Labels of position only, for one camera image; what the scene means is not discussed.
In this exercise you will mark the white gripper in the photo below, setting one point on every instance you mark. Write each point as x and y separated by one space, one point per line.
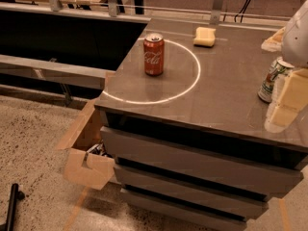
296 38

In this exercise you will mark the green white 7up can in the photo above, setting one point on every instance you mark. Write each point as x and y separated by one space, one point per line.
277 67

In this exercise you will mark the yellow sponge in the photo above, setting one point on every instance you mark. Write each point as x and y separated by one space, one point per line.
204 37

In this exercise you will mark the red Coca-Cola can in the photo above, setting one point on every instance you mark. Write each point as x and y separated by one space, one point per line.
153 53

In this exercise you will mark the grey drawer cabinet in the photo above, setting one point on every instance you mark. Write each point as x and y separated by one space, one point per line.
191 143

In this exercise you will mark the open cardboard box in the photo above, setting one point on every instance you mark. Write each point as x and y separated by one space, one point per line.
82 166

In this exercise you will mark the black pole on floor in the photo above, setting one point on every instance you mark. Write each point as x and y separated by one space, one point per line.
15 196

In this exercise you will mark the metal railing frame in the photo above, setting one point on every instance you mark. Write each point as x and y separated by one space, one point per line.
116 8

